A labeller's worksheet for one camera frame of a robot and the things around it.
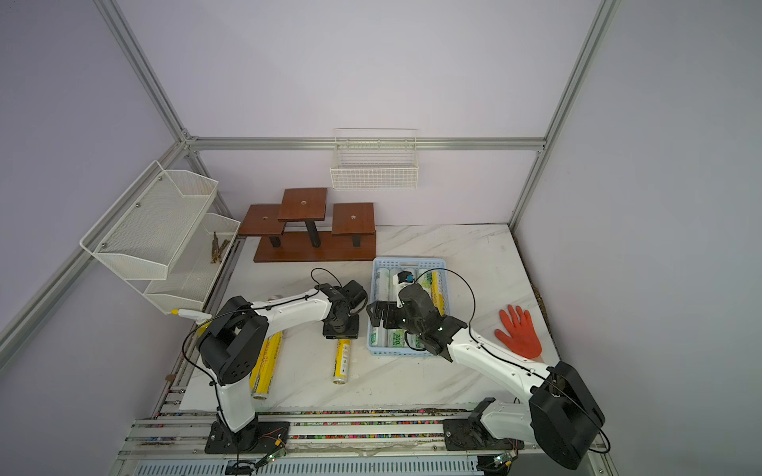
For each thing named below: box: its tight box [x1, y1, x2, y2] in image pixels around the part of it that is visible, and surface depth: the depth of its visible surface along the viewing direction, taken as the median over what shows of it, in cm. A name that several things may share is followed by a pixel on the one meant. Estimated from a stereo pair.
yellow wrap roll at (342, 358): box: [332, 338, 353, 385], surface depth 85 cm
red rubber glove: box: [494, 304, 542, 359], surface depth 95 cm
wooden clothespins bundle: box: [210, 231, 231, 264], surface depth 98 cm
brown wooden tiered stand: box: [238, 187, 378, 263], surface depth 105 cm
